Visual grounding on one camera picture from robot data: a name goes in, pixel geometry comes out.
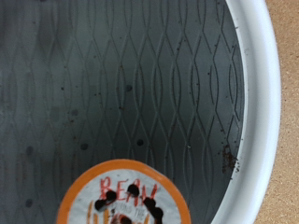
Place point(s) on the white two-tier turntable shelf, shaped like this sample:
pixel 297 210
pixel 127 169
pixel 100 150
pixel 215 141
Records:
pixel 124 77

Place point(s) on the orange coffee pod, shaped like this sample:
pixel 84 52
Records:
pixel 81 189

